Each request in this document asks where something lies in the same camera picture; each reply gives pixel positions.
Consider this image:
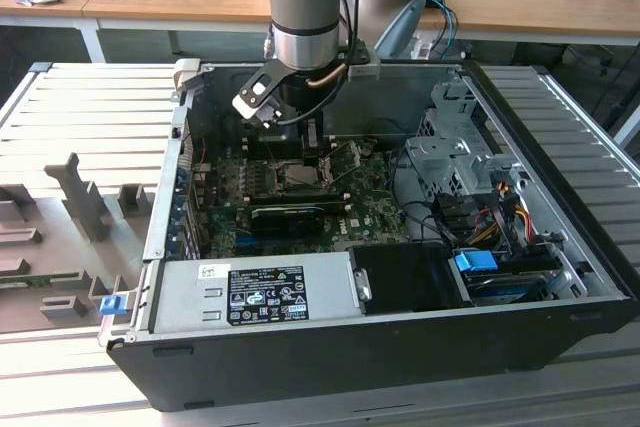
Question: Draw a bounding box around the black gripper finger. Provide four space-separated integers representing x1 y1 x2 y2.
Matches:
298 114 313 168
310 114 327 168

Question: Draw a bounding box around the metal socket cover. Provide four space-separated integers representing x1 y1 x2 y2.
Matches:
319 139 364 187

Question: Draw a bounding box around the CPU socket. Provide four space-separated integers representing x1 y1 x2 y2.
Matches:
264 157 331 197

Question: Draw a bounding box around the blue expansion slot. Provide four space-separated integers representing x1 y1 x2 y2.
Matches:
234 234 281 256

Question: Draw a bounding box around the black expansion card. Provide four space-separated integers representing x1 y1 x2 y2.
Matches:
249 204 326 236

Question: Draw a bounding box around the green motherboard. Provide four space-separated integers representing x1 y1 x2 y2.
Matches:
192 139 416 261

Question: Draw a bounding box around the pale blue teach pendant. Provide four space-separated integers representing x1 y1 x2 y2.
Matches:
374 0 429 56

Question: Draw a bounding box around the metal drive cage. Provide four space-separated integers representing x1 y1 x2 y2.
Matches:
404 79 531 198

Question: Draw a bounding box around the grey power supply unit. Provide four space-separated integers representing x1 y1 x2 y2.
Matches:
152 251 364 336

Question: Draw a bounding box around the blue disk carrier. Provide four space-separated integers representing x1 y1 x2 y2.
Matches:
453 250 499 277

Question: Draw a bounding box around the black open PC case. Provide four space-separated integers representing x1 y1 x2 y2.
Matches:
97 59 640 413

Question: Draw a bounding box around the grey parts rack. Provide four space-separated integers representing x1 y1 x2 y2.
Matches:
0 151 156 333

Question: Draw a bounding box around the blue case latch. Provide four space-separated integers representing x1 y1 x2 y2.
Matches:
99 295 126 317

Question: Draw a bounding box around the green circuit board stick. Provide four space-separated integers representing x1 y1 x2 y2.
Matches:
0 274 81 293

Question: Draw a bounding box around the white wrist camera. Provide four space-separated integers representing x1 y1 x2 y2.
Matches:
231 66 291 129

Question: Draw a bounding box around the beige case handle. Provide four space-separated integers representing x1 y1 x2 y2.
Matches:
172 59 204 108

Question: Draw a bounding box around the blue cable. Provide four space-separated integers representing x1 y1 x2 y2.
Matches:
427 0 459 56

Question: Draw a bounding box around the coloured wire bundle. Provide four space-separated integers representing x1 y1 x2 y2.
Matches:
469 181 534 248

